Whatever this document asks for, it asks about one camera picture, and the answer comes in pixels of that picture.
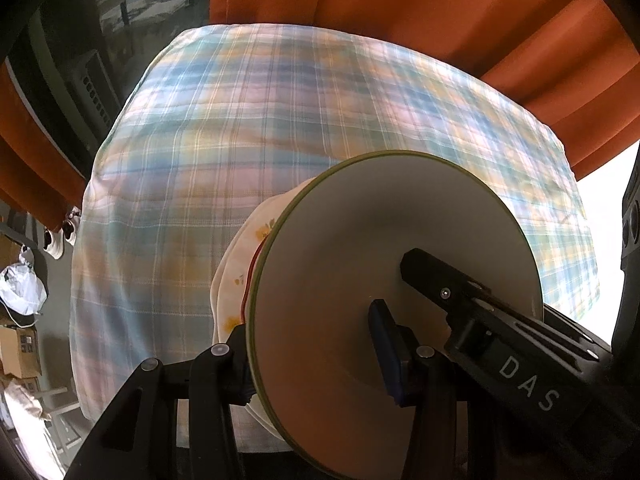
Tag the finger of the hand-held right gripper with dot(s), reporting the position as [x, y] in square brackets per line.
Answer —
[575, 330]
[435, 280]

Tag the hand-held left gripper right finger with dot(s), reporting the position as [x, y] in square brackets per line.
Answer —
[387, 355]

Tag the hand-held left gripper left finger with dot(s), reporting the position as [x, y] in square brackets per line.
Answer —
[235, 375]

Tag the white blue floral bowl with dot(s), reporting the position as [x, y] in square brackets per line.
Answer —
[350, 240]

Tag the large yellow floral plate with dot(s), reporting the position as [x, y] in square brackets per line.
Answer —
[235, 270]

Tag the dark object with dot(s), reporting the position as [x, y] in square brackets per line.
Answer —
[632, 220]

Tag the cardboard box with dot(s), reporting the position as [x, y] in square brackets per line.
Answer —
[20, 350]

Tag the white sack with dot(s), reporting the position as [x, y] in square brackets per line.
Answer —
[20, 400]

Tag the white rounded object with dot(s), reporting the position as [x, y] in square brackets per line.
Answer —
[60, 235]

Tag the white plastic bag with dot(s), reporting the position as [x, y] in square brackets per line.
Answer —
[20, 290]

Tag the plaid tablecloth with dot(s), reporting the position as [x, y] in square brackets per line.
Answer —
[250, 135]

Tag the orange curtain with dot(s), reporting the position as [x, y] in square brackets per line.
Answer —
[400, 10]
[30, 160]

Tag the dark glass window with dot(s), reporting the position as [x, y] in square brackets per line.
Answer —
[65, 60]

